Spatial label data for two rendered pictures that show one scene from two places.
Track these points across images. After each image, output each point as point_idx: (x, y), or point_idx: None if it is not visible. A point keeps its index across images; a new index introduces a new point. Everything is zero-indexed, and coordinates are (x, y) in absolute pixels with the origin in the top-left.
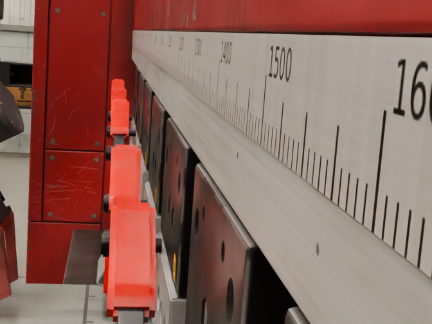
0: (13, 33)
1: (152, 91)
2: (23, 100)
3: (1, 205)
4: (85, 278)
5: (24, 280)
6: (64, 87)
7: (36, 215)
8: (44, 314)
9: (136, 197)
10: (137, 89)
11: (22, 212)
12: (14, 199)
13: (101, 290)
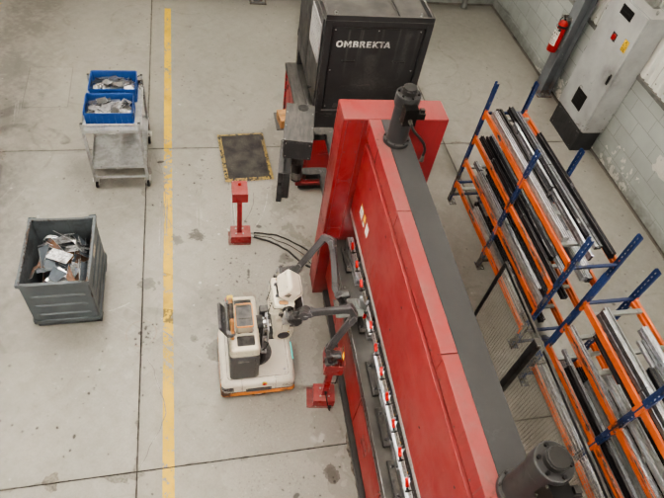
0: None
1: (369, 293)
2: None
3: (346, 299)
4: (342, 269)
5: (272, 149)
6: (333, 217)
7: None
8: None
9: (372, 327)
10: (359, 257)
11: (250, 80)
12: (241, 63)
13: (356, 300)
